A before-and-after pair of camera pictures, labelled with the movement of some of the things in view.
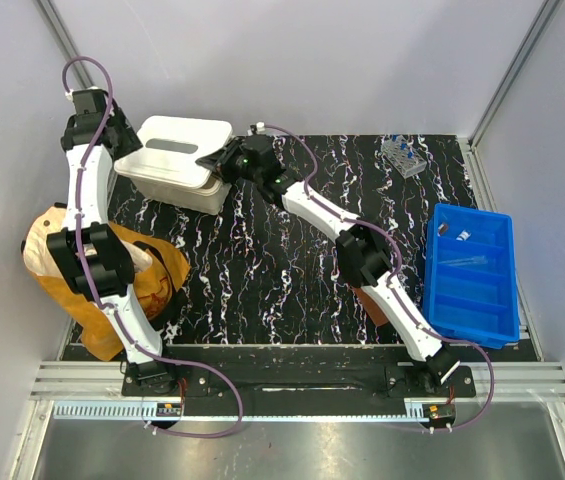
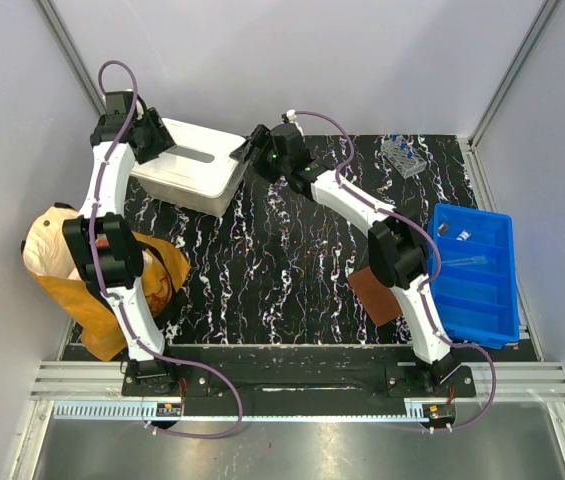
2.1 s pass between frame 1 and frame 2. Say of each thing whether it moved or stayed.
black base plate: stayed
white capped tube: stayed
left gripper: moved
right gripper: moved
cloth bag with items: stayed
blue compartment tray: stayed
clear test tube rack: stayed
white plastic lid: moved
